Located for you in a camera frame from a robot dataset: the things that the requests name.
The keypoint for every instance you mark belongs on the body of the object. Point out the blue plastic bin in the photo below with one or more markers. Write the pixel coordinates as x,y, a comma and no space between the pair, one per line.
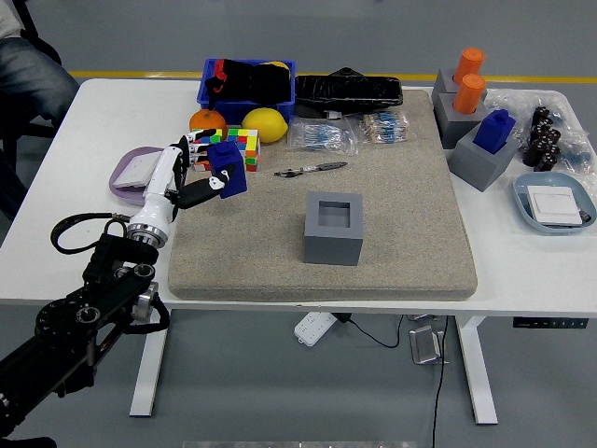
233,107

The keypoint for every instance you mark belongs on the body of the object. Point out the blue square seal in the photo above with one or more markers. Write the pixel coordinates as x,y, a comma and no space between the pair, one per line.
234,161
494,133

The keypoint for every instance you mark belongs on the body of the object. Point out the grey holder with round hole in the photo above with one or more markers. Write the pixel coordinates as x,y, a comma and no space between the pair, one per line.
443,86
454,133

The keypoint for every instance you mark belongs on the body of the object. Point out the yellow object in bin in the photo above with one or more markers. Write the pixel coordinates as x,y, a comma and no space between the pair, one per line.
280,64

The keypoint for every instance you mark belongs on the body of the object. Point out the blue-grey plate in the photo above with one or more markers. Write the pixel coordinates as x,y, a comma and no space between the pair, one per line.
522,196

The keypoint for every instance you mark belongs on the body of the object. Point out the orange fruit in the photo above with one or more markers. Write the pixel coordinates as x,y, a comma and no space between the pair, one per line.
207,120

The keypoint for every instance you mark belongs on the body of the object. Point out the small black connector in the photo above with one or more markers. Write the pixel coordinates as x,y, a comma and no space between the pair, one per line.
583,216

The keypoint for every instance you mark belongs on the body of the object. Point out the orange cylindrical seal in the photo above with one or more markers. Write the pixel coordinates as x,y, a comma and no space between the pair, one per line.
470,63
468,95

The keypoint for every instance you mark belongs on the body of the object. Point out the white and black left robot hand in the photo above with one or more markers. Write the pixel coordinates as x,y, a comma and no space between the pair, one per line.
158,186

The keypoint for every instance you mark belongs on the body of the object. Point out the black wrapped keyboard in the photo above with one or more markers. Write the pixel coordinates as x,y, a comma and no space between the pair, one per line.
350,93

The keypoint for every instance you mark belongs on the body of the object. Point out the white table leg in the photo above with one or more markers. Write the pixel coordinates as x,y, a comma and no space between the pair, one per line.
476,373
144,387

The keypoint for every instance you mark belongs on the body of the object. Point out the white switch panel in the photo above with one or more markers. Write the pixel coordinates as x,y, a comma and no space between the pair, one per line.
555,205
135,170

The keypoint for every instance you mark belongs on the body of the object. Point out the black cylindrical capacitor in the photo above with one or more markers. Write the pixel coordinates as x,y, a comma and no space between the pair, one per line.
553,136
549,158
532,153
541,115
541,130

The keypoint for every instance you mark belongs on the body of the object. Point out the clear plastic bag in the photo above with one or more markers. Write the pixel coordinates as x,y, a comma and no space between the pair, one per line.
513,100

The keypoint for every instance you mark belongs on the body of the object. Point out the purple plate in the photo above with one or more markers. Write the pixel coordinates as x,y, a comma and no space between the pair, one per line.
119,191

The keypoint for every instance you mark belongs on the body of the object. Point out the grey-brown mat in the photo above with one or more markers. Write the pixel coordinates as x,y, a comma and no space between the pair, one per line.
396,233

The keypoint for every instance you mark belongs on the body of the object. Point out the grey square seal holder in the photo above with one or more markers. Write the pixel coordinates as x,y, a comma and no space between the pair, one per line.
476,168
333,247

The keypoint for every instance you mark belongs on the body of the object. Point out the yellow lemon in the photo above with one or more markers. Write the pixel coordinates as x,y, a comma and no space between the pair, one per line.
266,125

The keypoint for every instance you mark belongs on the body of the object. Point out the black cloth with red trim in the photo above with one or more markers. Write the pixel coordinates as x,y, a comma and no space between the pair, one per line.
261,84

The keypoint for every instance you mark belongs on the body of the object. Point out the silver metal bracket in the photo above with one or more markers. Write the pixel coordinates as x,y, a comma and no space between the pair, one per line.
426,345

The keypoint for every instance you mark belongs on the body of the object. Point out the small metal hand tool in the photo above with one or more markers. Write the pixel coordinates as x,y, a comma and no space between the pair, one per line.
326,165

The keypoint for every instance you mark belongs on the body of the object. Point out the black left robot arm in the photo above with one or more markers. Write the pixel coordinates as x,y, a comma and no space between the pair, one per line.
60,322

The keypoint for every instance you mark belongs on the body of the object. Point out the bag of brown and blue resistors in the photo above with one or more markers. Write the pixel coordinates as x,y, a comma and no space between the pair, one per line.
384,126

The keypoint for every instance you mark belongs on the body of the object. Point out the white power strip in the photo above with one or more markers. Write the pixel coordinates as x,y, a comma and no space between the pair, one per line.
312,329

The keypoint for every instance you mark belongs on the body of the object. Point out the multicoloured puzzle cube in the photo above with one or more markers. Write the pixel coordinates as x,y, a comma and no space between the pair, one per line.
250,144
213,136

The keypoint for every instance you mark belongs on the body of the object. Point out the black table control panel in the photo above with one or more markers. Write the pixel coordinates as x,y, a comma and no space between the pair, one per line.
550,323

